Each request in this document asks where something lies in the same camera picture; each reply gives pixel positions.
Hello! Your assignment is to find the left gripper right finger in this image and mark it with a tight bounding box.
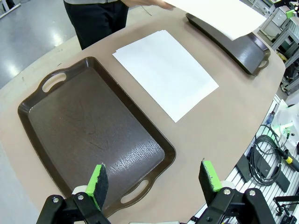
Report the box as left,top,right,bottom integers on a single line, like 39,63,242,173
198,160,277,224

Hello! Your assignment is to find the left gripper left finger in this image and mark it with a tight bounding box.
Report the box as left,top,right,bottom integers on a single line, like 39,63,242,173
36,162,112,224

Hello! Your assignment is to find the white A4 paper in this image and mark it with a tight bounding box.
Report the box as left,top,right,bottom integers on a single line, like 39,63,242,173
112,29,220,124
162,0,267,42

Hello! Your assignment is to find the person's right hand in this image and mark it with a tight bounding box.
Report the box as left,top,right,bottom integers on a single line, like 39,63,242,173
121,0,176,10

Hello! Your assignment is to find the grey drawer cabinet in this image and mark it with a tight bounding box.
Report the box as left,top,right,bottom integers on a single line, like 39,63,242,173
259,7,292,35

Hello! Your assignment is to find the brown plastic serving tray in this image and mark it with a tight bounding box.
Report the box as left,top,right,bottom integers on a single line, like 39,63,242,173
185,13,271,77
17,56,176,213

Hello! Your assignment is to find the black articulated stand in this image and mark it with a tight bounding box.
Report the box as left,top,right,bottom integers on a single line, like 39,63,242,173
273,196,299,224

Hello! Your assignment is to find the white slotted mounting bench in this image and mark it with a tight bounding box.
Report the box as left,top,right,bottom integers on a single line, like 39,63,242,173
193,93,299,224

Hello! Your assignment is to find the white device with green light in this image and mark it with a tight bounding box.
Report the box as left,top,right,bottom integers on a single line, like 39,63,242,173
271,99,299,154

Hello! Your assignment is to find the person in grey hoodie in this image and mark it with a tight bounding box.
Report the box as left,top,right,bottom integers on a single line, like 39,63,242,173
63,0,129,50

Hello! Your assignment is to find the aluminium frame workbench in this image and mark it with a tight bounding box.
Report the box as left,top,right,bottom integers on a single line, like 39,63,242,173
271,14,299,94

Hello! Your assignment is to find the black coiled cable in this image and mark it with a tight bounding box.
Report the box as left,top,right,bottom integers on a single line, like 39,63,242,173
249,125,285,187

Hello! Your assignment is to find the black metal bracket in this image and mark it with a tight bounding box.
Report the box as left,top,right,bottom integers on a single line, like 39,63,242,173
235,149,290,193

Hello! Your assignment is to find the yellow black cable connector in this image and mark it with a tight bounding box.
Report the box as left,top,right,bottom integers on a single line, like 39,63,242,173
278,149,299,171

